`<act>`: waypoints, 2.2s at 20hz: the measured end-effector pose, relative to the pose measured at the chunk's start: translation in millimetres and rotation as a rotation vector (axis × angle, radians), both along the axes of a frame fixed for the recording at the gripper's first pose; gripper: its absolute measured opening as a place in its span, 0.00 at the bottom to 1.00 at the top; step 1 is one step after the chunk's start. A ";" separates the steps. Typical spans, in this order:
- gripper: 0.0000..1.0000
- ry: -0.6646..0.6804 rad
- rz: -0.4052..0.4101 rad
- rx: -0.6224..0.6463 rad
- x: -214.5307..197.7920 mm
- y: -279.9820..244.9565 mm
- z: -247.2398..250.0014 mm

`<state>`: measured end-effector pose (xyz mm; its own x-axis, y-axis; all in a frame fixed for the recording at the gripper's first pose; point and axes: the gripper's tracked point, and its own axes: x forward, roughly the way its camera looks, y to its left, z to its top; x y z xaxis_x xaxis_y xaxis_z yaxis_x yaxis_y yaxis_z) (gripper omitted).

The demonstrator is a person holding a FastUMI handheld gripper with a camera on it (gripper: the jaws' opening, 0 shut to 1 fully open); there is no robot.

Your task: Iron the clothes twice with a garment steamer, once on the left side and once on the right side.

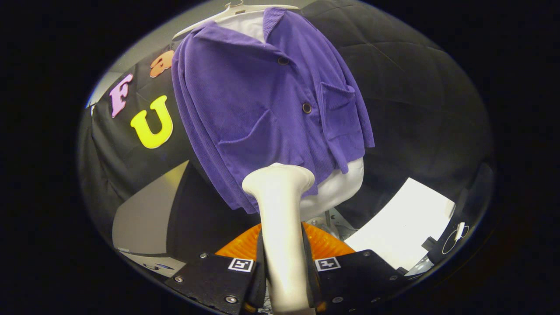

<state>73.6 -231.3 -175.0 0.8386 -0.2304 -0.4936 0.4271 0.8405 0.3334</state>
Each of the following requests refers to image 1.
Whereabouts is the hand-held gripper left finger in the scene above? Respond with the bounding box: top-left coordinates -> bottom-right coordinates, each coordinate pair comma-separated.
164,223 -> 268,315

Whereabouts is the black backdrop cloth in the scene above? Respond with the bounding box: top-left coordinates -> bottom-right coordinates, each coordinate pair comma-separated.
78,0 -> 495,263

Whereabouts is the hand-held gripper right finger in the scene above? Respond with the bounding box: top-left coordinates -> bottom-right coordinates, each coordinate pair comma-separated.
301,222 -> 412,313

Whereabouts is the grey cabinet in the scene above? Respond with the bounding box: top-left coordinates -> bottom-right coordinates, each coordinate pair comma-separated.
112,160 -> 263,277

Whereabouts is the white flat board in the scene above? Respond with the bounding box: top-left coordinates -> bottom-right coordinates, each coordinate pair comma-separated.
343,177 -> 456,271

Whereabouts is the white plastic clothes hanger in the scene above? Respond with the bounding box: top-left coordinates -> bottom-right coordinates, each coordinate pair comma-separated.
173,0 -> 300,40

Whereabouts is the purple corduroy jacket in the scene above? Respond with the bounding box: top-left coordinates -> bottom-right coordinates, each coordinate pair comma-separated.
171,7 -> 375,215

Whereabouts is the thin white cord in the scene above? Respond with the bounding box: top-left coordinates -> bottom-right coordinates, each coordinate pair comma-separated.
442,222 -> 469,255

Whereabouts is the grey steamer stand base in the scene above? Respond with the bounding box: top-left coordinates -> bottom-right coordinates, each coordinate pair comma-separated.
306,210 -> 355,241

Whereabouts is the white garment form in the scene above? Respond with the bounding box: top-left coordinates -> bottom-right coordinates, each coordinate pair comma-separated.
219,11 -> 364,221

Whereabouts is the white garment steamer head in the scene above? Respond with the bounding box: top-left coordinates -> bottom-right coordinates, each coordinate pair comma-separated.
242,163 -> 315,313

